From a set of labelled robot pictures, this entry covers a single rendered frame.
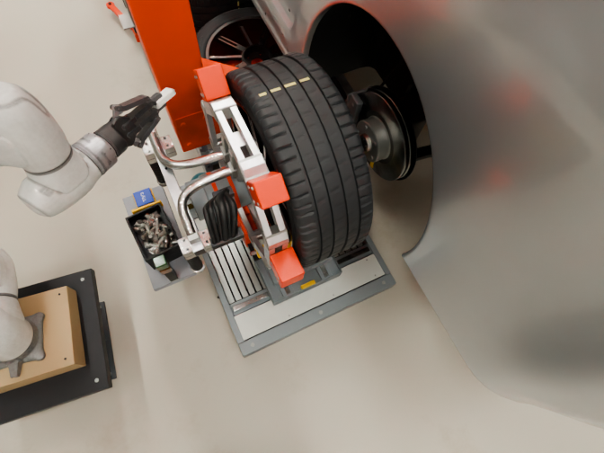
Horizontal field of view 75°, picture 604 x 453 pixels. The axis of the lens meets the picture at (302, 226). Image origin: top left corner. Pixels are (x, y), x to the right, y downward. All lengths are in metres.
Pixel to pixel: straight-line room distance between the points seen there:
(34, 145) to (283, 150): 0.51
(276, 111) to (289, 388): 1.34
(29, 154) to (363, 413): 1.67
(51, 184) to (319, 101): 0.64
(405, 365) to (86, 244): 1.72
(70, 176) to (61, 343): 0.93
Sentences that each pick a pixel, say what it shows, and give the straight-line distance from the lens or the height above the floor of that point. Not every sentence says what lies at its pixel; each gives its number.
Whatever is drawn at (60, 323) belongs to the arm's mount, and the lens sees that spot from 1.80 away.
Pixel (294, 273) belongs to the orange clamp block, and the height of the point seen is 0.89.
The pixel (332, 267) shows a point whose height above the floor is 0.15.
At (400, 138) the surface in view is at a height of 0.96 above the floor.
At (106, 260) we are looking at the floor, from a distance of 2.24.
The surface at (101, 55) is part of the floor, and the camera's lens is 3.02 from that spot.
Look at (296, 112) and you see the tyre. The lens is 1.04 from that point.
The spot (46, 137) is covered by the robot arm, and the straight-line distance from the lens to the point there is 0.90.
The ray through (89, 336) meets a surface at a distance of 1.84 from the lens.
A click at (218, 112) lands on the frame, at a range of 1.10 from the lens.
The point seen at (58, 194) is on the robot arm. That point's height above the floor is 1.20.
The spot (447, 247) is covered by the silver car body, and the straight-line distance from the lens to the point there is 1.11.
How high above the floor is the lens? 1.98
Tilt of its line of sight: 67 degrees down
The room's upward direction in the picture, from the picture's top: 10 degrees clockwise
